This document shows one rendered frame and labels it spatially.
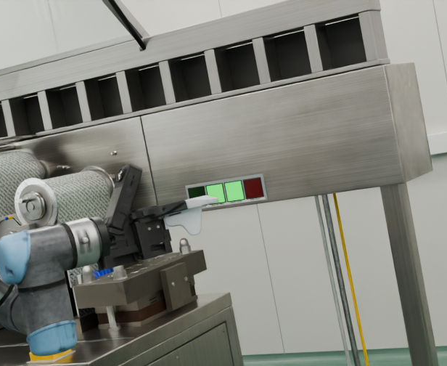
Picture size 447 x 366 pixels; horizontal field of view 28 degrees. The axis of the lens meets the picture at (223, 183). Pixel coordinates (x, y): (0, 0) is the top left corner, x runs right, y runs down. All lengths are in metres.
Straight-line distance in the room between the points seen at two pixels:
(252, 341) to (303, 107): 3.10
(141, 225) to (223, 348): 1.14
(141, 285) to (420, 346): 0.78
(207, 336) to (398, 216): 0.61
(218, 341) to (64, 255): 1.19
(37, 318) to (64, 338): 0.05
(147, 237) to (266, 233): 3.68
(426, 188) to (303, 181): 2.39
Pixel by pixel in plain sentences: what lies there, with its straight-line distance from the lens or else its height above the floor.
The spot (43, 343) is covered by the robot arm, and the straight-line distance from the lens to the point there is 1.43.
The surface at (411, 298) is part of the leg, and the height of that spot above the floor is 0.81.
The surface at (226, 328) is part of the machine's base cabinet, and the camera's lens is 2.59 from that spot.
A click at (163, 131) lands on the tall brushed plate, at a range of 2.60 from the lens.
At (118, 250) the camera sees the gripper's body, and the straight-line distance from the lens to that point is 1.47.
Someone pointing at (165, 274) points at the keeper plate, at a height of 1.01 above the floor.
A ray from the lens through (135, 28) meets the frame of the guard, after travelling 2.63.
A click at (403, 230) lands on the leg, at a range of 2.50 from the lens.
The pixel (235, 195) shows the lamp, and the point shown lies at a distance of 2.49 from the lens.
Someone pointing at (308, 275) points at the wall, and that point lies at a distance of 5.08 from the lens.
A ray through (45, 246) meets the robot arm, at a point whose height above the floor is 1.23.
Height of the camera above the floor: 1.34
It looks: 3 degrees down
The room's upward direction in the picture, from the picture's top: 11 degrees counter-clockwise
